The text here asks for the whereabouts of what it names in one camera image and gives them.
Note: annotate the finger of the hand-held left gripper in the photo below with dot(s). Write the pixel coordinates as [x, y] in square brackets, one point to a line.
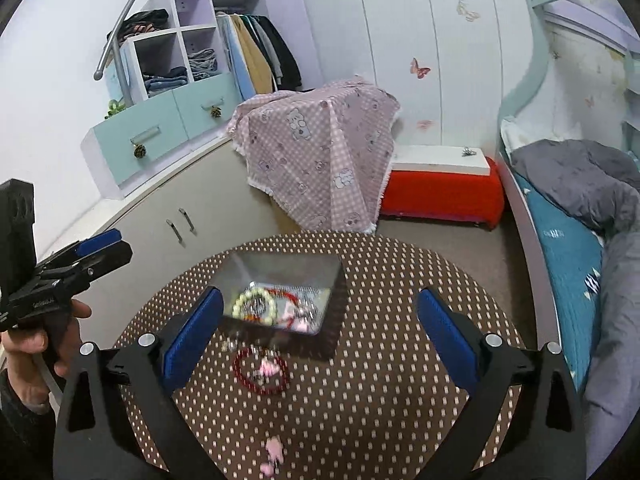
[105, 260]
[100, 242]

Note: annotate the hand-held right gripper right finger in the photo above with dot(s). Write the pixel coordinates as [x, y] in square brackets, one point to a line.
[445, 335]

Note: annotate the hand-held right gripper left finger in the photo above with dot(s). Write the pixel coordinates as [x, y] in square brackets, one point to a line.
[195, 335]

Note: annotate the pink charm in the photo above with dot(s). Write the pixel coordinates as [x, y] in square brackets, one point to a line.
[294, 322]
[272, 452]

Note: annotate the grey metal box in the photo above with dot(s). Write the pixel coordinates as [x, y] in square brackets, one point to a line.
[285, 270]

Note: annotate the person's left forearm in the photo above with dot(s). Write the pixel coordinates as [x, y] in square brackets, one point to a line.
[22, 435]

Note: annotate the person's left hand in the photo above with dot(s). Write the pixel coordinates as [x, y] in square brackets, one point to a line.
[25, 355]

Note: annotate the beige low cabinet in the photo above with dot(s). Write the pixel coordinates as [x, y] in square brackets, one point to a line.
[150, 205]

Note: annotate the large teal drawer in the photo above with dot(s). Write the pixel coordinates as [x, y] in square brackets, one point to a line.
[120, 147]

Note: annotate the brown dotted tablecloth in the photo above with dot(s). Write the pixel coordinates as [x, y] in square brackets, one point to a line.
[350, 410]

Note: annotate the green plant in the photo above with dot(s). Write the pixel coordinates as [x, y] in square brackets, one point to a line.
[116, 108]

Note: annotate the teal bed sheet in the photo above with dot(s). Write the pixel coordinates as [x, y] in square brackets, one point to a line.
[560, 260]

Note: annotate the red storage bench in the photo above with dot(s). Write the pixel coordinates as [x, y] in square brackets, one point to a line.
[440, 195]

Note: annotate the small teal drawer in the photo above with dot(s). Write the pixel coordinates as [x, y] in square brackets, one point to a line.
[200, 102]

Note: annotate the folded jeans pile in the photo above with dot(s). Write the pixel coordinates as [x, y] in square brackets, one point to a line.
[165, 80]

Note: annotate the black hair clip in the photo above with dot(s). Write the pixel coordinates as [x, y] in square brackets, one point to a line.
[468, 151]

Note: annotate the grey quilt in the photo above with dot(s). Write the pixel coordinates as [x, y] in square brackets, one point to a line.
[565, 180]

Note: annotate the folded grey clothes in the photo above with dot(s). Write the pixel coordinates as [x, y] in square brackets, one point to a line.
[202, 64]

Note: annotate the grey metal handrail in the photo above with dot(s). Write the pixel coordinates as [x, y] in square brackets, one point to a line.
[116, 35]

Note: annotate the pink bear print cloth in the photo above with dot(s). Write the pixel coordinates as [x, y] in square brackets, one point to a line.
[310, 160]

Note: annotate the faint pink butterfly sticker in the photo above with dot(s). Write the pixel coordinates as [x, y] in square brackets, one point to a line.
[425, 124]

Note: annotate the dark clothes pile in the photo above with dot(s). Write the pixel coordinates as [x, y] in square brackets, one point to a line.
[142, 22]

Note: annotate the row of hanging clothes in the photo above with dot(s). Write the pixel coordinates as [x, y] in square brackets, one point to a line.
[260, 55]

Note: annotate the lilac stair shelf unit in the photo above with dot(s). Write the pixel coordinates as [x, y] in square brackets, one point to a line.
[192, 7]

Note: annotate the white wardrobe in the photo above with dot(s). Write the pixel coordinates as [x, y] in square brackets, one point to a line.
[390, 20]

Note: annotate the pale butterfly sticker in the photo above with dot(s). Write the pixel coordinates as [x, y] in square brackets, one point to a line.
[467, 10]

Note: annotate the teal bunk bed frame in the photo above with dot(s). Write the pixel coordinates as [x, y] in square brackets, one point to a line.
[537, 25]

